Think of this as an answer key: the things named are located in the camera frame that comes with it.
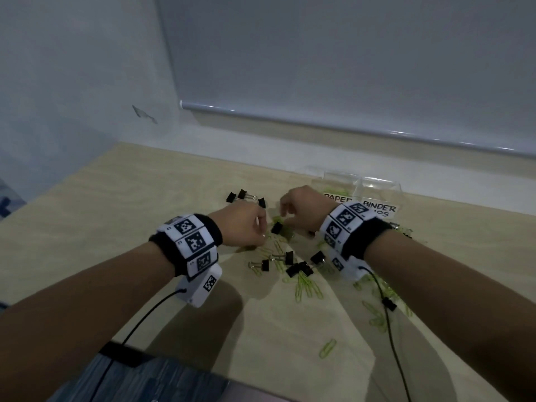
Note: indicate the person's right hand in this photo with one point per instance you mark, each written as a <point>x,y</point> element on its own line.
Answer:
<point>308,209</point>

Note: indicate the person's left hand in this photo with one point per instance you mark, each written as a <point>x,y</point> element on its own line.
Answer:
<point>236,223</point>

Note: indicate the person's left fingers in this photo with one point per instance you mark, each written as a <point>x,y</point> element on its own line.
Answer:
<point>260,226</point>

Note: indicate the person's right fingers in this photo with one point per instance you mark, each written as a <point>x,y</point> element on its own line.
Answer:
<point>286,207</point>

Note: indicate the small black metal binder clip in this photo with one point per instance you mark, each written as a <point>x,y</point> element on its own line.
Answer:
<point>276,228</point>

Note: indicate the person's right forearm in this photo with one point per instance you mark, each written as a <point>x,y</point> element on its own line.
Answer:
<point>452,305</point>

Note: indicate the person's left forearm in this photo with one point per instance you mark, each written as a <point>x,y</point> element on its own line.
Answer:
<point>71,326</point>

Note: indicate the scattered black binder clips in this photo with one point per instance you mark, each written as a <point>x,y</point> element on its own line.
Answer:
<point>294,270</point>

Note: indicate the black wristband with marker tiles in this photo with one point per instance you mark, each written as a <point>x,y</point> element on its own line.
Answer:
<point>193,242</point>
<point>347,226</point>

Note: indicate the scattered green paper clips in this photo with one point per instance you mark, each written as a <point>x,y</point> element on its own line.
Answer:
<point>305,286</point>

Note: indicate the clear acrylic organizer box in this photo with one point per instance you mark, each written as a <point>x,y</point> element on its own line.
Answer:
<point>377,192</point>

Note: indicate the grey roller blind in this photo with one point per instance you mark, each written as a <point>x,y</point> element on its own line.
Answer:
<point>343,58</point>

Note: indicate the person's blue trousers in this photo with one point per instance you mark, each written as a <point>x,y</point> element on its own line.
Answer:
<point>167,383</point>

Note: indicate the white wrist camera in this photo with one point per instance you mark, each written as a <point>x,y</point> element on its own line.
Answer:
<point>201,288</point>
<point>345,265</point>

